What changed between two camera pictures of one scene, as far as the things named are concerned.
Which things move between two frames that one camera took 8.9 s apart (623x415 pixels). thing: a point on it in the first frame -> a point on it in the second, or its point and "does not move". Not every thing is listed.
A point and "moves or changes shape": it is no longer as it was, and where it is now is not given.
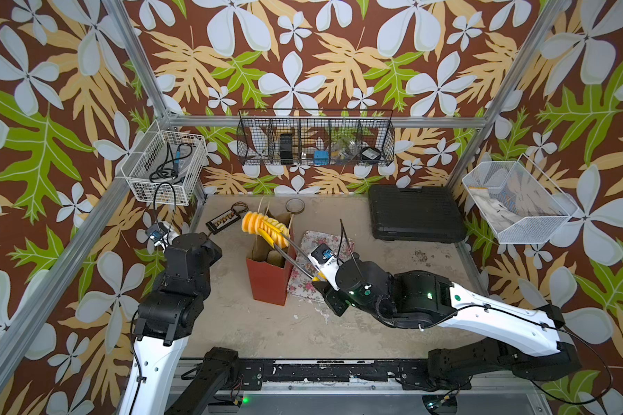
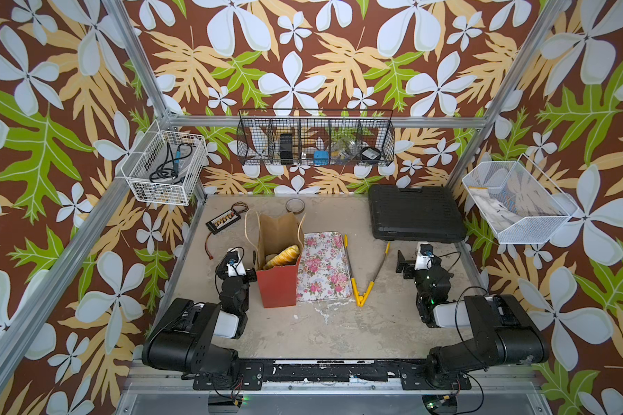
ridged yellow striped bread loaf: x=252 y=222 -> x=287 y=257
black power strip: x=222 y=220 does not move
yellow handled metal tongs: x=271 y=243 moves or changes shape
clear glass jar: x=345 y=150 does not move
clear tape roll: x=295 y=205 does not move
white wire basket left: x=165 y=157 does not move
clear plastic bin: x=518 y=201 does not move
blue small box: x=321 y=157 does not move
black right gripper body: x=337 y=301 -> x=420 y=277
